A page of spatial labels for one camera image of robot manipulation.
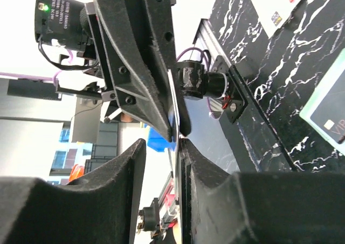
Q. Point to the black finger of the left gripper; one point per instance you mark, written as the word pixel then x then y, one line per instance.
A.
pixel 132 80

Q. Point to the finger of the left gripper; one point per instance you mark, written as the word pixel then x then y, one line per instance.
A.
pixel 160 23

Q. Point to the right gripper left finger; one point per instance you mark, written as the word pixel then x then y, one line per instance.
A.
pixel 99 207

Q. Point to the white blue patterned card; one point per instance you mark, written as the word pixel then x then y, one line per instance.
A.
pixel 176 130

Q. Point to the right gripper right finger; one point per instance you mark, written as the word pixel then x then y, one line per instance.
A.
pixel 279 207

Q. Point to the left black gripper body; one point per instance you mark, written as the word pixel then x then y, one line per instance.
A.
pixel 91 82

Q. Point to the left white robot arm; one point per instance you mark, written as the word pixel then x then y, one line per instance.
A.
pixel 57 23

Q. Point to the white paper card with code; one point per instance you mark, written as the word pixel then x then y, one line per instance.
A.
pixel 272 14

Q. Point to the dark striped credit card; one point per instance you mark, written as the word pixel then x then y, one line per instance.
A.
pixel 329 114

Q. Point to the green card holder wallet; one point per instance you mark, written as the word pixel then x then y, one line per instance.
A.
pixel 315 99

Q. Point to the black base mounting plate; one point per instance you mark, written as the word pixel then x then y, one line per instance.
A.
pixel 252 141

